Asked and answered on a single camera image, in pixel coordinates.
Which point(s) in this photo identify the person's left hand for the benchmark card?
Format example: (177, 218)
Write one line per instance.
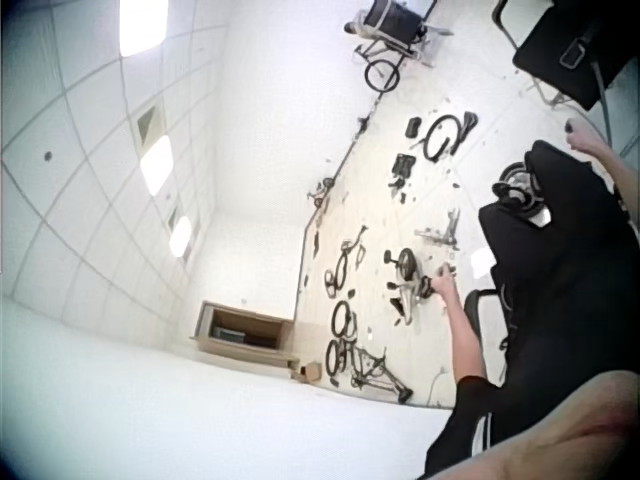
(446, 287)

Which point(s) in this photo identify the person's right hand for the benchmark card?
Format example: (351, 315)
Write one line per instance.
(590, 142)

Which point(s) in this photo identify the person's right fingers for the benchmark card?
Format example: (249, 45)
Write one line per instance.
(574, 137)

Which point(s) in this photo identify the person's left fingers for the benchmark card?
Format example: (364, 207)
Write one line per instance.
(445, 274)

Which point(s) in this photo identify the small black part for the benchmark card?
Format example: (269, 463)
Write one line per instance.
(570, 127)

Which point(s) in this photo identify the white paper sheet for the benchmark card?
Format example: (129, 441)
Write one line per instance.
(481, 264)

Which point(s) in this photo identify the person's legs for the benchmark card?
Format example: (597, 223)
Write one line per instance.
(565, 200)

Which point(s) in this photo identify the black bicycle wheel hub assembly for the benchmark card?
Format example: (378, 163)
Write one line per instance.
(517, 187)

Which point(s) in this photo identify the black folding chair with bag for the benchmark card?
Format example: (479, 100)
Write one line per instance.
(565, 50)

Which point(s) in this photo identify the black bicycle pedal set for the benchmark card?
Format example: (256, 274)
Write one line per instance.
(402, 167)

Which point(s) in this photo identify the black bicycle tyre loop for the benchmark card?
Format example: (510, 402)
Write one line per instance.
(436, 131)

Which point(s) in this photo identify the small black box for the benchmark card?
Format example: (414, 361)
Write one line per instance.
(414, 128)

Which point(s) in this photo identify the small cardboard box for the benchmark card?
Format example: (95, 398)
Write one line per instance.
(307, 372)

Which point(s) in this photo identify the wheelchair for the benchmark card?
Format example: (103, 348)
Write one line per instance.
(395, 30)

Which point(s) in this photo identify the small ceiling light panel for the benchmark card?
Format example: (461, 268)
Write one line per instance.
(180, 236)

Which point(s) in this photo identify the medium ceiling light panel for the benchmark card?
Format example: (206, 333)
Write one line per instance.
(156, 165)

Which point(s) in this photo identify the large ceiling light panel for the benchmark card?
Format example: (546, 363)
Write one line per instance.
(142, 22)

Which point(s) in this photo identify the silver metal bracket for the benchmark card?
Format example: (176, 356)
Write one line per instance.
(440, 232)

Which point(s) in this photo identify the white bicycle frame piece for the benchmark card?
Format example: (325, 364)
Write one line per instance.
(411, 307)

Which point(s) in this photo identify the bicycle frame with wheel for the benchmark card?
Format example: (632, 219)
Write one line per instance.
(367, 370)

